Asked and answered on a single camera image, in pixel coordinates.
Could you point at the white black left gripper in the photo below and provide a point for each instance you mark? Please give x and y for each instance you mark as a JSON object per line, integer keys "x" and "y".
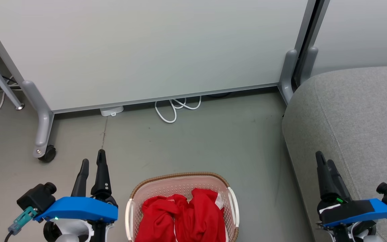
{"x": 69, "y": 230}

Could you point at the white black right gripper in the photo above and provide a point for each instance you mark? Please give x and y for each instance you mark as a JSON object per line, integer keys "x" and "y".
{"x": 343, "y": 233}

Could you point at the red garment with white stripes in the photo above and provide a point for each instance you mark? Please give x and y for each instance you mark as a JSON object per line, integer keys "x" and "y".
{"x": 156, "y": 218}

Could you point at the red garment with white cuff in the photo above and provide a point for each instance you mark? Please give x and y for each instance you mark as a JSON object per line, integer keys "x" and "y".
{"x": 203, "y": 215}

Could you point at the grey fabric sofa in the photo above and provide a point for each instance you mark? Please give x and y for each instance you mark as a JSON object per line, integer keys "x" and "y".
{"x": 364, "y": 117}

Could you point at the black caster wheel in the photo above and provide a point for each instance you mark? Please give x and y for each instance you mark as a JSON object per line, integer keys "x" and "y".
{"x": 49, "y": 154}

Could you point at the long grey partition leg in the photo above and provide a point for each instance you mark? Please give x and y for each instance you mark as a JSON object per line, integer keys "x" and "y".
{"x": 44, "y": 127}

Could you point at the white power adapter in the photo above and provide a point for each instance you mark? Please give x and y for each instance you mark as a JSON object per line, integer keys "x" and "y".
{"x": 111, "y": 110}

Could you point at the white laundry basket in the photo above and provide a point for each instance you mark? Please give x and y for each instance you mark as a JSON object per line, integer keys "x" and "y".
{"x": 180, "y": 185}

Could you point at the short grey partition leg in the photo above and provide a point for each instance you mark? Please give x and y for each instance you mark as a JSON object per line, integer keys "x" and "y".
{"x": 287, "y": 77}
{"x": 311, "y": 64}

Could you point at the grey metal table leg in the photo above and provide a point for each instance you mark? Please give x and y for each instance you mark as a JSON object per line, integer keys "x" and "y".
{"x": 2, "y": 80}

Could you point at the wide white partition panel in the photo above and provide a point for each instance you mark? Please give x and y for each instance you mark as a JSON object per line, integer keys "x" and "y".
{"x": 146, "y": 50}

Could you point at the blue right camera mount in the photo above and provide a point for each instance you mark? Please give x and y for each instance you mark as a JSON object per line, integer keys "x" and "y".
{"x": 378, "y": 208}

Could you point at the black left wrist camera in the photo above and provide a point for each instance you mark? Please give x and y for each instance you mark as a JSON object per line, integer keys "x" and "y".
{"x": 35, "y": 198}

